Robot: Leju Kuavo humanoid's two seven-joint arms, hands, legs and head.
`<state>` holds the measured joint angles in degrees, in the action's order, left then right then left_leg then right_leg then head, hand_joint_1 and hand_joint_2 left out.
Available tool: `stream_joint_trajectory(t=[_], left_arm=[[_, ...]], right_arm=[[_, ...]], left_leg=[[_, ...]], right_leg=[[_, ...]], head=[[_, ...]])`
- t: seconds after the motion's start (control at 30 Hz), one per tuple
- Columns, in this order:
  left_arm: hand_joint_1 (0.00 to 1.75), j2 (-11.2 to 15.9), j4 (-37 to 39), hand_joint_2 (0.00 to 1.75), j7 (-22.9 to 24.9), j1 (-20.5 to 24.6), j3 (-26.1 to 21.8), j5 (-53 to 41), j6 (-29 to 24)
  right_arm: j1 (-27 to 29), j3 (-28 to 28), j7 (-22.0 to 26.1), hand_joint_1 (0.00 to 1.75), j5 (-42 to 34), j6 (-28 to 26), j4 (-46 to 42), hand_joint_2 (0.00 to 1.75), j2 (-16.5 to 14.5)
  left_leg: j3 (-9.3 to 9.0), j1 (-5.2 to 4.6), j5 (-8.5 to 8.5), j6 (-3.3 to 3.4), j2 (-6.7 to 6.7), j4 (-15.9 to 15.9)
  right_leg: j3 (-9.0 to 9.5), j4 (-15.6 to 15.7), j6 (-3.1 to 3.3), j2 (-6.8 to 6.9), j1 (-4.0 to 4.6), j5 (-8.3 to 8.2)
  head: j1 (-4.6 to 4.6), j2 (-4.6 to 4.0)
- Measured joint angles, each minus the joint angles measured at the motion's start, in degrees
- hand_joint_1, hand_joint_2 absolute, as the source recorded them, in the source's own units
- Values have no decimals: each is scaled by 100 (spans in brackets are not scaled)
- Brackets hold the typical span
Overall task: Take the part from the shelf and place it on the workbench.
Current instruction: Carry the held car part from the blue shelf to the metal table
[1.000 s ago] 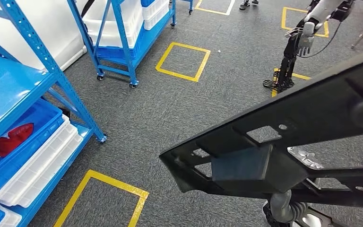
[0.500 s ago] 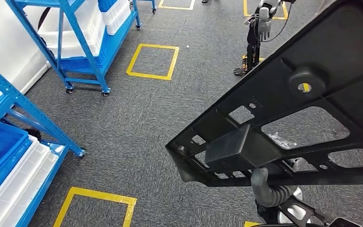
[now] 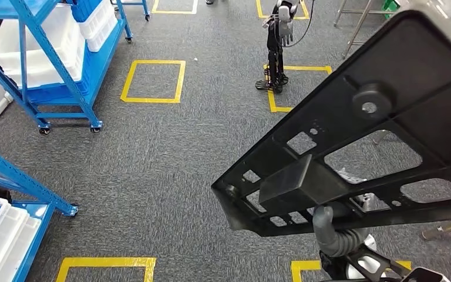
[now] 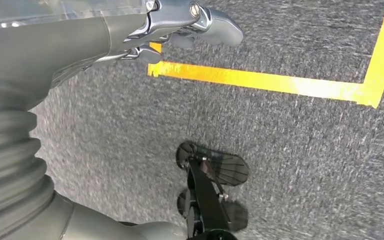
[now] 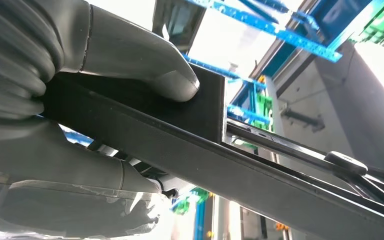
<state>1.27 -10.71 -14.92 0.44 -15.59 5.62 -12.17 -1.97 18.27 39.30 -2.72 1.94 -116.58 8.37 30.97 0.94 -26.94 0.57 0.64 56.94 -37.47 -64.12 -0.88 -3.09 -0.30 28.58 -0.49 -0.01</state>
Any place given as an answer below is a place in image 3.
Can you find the black legged humanoid robot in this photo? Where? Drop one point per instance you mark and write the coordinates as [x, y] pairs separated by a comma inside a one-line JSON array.
[[275, 58]]

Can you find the blue wheeled rack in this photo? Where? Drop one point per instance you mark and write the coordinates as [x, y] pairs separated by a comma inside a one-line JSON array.
[[145, 7], [54, 58]]

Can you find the black plastic plate bracket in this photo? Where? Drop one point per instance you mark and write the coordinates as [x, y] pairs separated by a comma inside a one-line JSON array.
[[404, 58]]

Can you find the white plastic bin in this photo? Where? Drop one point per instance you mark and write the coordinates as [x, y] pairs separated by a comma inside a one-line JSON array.
[[101, 33], [3, 58], [7, 241]]

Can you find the blue steel shelf rack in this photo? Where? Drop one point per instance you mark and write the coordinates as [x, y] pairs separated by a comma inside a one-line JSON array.
[[23, 181]]

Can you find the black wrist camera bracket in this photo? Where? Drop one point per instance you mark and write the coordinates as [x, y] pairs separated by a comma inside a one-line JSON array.
[[334, 268]]

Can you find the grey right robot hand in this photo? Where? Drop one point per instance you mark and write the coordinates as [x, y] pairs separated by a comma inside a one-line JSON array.
[[326, 233]]

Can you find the green plastic crate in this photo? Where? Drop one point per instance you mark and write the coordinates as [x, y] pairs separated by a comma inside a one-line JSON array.
[[389, 7]]

